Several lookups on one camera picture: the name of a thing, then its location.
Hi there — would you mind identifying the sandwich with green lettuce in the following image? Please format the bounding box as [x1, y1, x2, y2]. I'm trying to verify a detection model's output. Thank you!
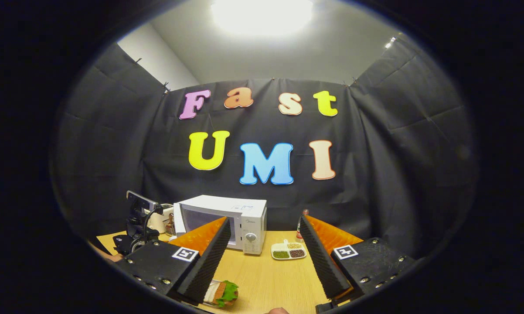
[214, 280, 239, 308]

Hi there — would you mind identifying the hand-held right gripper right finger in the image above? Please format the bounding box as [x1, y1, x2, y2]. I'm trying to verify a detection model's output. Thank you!
[299, 214, 419, 312]

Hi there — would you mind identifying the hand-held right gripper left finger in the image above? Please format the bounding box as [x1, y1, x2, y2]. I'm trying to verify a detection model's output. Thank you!
[114, 217, 232, 306]

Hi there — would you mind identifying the large ceiling light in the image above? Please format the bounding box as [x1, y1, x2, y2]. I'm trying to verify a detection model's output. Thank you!
[211, 0, 314, 36]

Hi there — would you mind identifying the white microwave oven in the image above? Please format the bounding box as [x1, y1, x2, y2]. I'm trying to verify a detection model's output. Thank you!
[174, 195, 268, 256]

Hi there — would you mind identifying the white divided dish of beans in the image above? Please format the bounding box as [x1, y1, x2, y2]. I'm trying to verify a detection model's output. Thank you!
[271, 240, 307, 261]

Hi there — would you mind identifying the black backdrop cloth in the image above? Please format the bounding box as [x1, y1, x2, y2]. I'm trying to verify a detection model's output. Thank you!
[53, 37, 480, 258]

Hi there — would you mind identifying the clear bottle with red label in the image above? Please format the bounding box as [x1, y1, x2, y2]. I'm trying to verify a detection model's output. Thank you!
[296, 209, 310, 243]

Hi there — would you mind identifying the white toaster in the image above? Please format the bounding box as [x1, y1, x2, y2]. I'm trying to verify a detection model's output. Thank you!
[149, 204, 175, 234]

